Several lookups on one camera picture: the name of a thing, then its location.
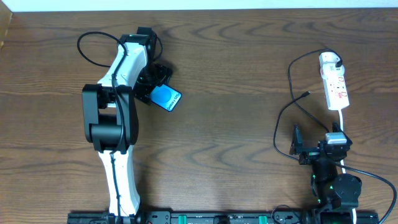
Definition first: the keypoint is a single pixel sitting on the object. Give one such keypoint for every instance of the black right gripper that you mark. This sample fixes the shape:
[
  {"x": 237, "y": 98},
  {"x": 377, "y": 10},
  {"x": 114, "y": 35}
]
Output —
[{"x": 313, "y": 150}]

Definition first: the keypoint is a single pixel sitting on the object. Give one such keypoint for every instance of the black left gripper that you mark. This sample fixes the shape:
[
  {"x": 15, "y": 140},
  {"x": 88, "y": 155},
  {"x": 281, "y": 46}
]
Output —
[{"x": 154, "y": 84}]

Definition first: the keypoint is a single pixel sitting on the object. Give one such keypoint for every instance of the blue Galaxy smartphone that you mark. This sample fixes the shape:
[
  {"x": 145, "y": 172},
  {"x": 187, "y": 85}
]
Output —
[{"x": 165, "y": 97}]

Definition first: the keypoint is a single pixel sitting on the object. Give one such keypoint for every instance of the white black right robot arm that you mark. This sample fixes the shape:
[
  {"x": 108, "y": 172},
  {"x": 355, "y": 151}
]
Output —
[{"x": 337, "y": 193}]

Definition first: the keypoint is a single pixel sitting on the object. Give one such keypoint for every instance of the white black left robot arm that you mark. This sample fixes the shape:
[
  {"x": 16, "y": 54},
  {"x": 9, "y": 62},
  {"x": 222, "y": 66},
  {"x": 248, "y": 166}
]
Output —
[{"x": 110, "y": 116}]

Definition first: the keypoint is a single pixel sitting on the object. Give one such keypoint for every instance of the white USB charger plug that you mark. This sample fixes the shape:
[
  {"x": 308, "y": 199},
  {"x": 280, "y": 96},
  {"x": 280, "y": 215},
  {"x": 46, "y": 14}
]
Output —
[{"x": 330, "y": 64}]

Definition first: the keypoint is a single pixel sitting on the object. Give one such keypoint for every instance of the white power strip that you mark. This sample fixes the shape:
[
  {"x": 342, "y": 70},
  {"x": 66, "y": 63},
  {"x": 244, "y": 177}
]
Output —
[{"x": 336, "y": 92}]

